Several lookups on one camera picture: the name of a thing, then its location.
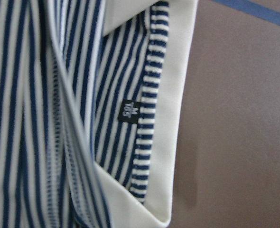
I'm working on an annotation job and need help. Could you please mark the navy white striped polo shirt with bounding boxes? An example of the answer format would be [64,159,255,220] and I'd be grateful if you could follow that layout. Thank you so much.
[0,0,198,228]

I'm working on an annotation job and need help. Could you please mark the blue tape line near shirt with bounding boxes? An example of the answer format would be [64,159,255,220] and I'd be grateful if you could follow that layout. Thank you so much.
[214,0,280,26]

